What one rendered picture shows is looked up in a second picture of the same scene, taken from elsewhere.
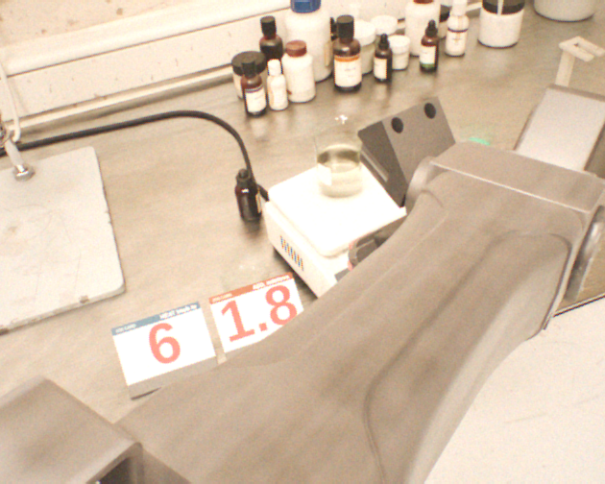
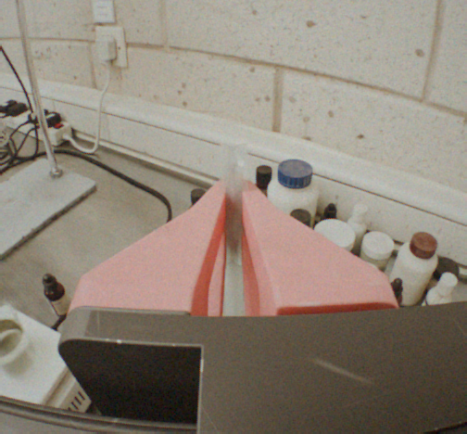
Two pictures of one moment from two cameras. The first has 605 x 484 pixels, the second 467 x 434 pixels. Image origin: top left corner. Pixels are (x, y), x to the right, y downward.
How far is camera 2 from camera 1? 0.64 m
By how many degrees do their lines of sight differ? 36
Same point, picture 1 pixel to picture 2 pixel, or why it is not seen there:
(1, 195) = (36, 178)
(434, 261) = not seen: outside the picture
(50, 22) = (144, 91)
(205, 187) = (81, 264)
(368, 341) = not seen: outside the picture
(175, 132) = (139, 210)
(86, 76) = (142, 135)
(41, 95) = (118, 134)
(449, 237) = not seen: outside the picture
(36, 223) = (16, 206)
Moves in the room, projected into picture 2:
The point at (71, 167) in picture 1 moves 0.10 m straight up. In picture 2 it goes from (69, 187) to (57, 141)
